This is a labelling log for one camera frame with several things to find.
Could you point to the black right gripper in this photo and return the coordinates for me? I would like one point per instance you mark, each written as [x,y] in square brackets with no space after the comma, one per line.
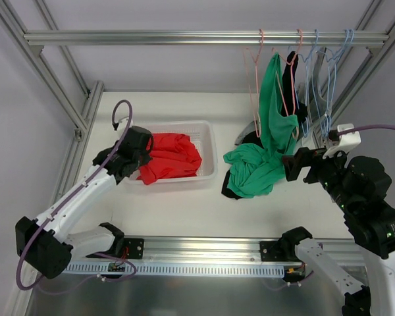
[300,162]

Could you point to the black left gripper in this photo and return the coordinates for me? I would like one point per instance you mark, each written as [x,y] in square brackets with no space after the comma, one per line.
[144,159]

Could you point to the pink wire hanger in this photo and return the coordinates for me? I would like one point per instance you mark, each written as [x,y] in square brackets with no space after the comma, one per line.
[292,92]
[254,87]

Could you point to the blue wire hanger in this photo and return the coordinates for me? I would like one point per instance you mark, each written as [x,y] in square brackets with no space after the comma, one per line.
[309,89]
[332,61]

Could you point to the red tank top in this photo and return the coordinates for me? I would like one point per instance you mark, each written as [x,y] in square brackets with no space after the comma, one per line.
[173,155]

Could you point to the green tank top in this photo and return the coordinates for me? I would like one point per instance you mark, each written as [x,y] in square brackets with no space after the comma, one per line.
[270,131]

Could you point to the black tank top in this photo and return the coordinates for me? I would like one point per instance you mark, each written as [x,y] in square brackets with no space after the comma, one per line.
[291,85]

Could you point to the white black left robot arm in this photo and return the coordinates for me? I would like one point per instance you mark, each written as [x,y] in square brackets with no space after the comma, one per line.
[47,242]

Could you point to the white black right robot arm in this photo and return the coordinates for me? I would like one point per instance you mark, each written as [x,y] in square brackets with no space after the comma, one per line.
[358,187]

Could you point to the white perforated plastic basket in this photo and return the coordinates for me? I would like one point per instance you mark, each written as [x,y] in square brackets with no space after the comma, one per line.
[202,136]

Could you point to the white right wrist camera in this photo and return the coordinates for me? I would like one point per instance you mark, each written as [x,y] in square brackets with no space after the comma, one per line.
[342,138]

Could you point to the aluminium frame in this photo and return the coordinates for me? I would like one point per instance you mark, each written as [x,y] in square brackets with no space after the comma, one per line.
[65,64]

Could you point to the white slotted cable duct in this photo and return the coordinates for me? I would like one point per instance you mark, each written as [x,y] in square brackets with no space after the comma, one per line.
[175,269]

